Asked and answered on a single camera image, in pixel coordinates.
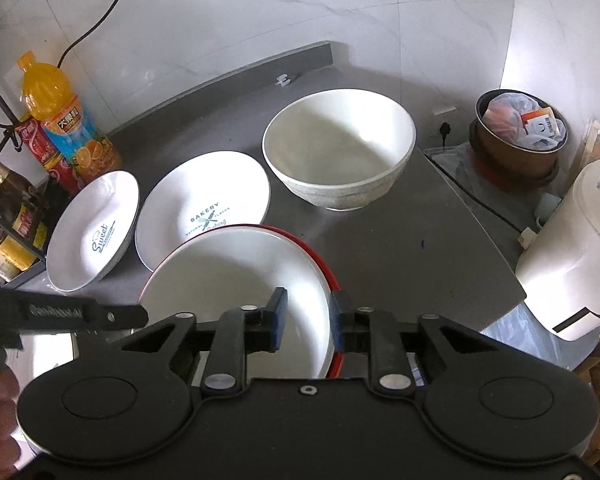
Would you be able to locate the white electric kettle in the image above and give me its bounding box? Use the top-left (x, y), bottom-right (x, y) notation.
top-left (515, 160), bottom-right (600, 341)

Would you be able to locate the small white clip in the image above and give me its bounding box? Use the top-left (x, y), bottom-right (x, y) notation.
top-left (275, 74), bottom-right (291, 88)

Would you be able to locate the orange juice bottle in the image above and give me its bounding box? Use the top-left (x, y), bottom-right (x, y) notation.
top-left (18, 51), bottom-right (122, 183)

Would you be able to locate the red rimmed black bowl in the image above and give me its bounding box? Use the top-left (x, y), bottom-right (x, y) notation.
top-left (140, 224), bottom-right (342, 379)

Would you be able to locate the dark soy sauce bottle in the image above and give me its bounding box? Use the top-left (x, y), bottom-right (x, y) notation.
top-left (0, 162), bottom-right (40, 223)

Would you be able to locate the white Sweet plate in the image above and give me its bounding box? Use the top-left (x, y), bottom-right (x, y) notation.
top-left (46, 170), bottom-right (140, 292)

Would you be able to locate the large white ceramic bowl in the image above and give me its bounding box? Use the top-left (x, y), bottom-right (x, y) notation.
top-left (261, 88), bottom-right (417, 211)

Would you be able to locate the black wire kitchen rack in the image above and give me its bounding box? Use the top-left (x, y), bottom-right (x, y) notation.
top-left (0, 93), bottom-right (46, 289)

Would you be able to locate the white Bakery plate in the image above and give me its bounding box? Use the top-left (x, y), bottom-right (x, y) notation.
top-left (135, 151), bottom-right (271, 271)

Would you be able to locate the brown trash bin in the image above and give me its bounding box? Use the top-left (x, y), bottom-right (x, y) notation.
top-left (469, 89), bottom-right (569, 190)

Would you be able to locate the black power cable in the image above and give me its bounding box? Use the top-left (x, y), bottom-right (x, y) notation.
top-left (55, 0), bottom-right (138, 68)

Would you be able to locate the red snack canister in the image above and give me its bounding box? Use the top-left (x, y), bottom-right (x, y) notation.
top-left (16, 116), bottom-right (84, 197)

